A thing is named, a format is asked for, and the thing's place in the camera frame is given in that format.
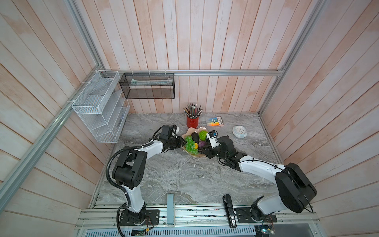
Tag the red metal pencil bucket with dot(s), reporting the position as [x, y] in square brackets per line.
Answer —
[192, 122]

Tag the purple fake fruit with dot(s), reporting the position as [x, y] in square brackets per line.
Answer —
[202, 144]

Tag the bright green bumpy fake fruit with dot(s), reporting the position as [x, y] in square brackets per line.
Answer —
[203, 135]

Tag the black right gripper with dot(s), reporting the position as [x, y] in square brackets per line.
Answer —
[208, 152]

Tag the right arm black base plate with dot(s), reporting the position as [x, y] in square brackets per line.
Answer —
[251, 215]

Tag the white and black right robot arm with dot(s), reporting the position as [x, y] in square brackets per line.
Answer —
[294, 190]

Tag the black stapler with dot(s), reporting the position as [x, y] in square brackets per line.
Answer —
[228, 204]

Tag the black wire mesh basket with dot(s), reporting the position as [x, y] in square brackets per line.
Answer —
[148, 85]

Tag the white and teal alarm clock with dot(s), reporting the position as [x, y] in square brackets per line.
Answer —
[239, 131]

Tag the bundle of pencils and pens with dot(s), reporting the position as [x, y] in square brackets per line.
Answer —
[193, 111]

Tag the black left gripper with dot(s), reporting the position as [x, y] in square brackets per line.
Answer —
[180, 143]

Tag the green fake grape bunch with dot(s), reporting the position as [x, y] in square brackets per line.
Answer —
[189, 147]

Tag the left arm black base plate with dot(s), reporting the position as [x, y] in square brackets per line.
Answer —
[148, 217]

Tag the pack of coloured highlighters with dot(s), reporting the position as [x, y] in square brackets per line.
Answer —
[215, 121]

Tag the pink scalloped fruit bowl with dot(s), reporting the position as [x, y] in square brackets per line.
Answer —
[189, 132]

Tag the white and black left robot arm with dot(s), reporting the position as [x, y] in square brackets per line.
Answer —
[126, 168]

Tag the grey-blue rectangular bar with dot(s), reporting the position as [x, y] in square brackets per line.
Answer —
[171, 209]

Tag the white wire mesh shelf rack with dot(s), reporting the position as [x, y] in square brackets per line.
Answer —
[102, 107]

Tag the dark fake avocado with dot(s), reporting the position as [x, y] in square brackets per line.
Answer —
[195, 137]

